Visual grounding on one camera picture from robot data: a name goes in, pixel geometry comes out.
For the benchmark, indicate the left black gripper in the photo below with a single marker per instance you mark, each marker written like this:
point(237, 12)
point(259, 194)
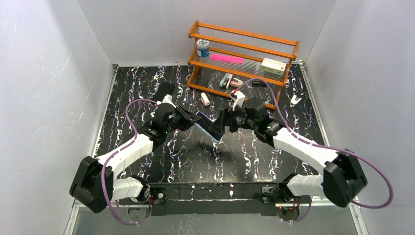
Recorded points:
point(183, 117)

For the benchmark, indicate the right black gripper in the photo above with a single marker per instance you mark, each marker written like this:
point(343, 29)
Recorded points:
point(227, 119)

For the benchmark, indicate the light blue phone case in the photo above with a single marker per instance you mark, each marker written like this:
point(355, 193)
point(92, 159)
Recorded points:
point(219, 137)

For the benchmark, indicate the phone with black screen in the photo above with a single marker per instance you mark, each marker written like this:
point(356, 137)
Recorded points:
point(204, 123)

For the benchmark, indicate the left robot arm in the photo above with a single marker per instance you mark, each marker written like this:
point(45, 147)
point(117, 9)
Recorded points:
point(96, 184)

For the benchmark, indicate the black phone far left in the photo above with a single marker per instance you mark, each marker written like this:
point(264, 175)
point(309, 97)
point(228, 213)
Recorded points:
point(163, 90)

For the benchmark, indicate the small pink stapler on table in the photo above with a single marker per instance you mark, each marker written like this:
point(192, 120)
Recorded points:
point(205, 100)

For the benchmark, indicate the teal white stapler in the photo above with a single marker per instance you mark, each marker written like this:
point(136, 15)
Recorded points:
point(225, 81)

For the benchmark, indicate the pink white stapler on shelf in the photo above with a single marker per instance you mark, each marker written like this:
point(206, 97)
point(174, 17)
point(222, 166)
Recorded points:
point(236, 82)

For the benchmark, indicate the black blue marker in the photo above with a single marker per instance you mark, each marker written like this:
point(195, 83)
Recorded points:
point(258, 83)

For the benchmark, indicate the pink flat ruler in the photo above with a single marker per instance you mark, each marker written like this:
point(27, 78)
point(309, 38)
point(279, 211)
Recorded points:
point(227, 58)

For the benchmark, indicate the orange wooden two-tier shelf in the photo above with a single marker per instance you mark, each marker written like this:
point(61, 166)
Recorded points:
point(252, 47)

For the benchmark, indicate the blue white round jar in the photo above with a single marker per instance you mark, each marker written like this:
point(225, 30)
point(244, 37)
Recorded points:
point(202, 48)

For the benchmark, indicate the white staple remover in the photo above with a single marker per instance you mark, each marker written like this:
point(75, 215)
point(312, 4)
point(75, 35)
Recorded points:
point(294, 101)

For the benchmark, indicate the white red cardboard box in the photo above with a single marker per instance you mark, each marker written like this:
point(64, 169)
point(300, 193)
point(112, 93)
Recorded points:
point(273, 66)

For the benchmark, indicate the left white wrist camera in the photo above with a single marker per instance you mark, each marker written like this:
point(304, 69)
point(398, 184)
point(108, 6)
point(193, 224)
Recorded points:
point(167, 99)

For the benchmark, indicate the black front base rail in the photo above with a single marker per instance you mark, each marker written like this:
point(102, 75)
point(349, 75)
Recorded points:
point(216, 198)

